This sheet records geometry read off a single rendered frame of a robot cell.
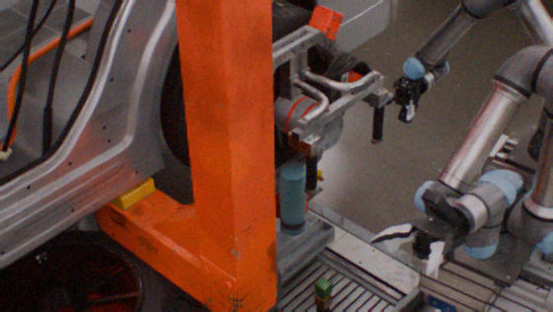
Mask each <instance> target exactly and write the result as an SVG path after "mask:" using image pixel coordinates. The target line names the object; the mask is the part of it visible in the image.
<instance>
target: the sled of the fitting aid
mask: <svg viewBox="0 0 553 312"><path fill-rule="evenodd" d="M319 218H320V217H319ZM320 219H321V227H320V228H319V229H318V230H316V231H315V233H312V234H311V235H310V236H309V237H307V239H306V240H305V241H302V242H301V243H300V244H299V245H298V246H297V247H296V248H294V249H292V250H291V251H290V252H289V253H288V254H287V255H285V256H284V257H282V258H281V259H280V260H279V261H278V262H276V264H277V265H278V266H279V267H280V268H281V270H282V281H285V280H287V279H288V278H289V277H290V276H291V275H292V274H293V273H296V272H297V271H298V270H299V269H300V268H301V267H302V266H303V265H306V264H307V262H308V261H310V260H311V259H312V258H313V257H315V256H316V255H317V254H318V253H320V252H321V251H322V250H323V249H325V248H326V247H327V246H328V245H329V244H331V243H332V241H334V234H335V226H334V225H332V224H329V223H328V222H326V221H324V219H322V218H320Z"/></svg>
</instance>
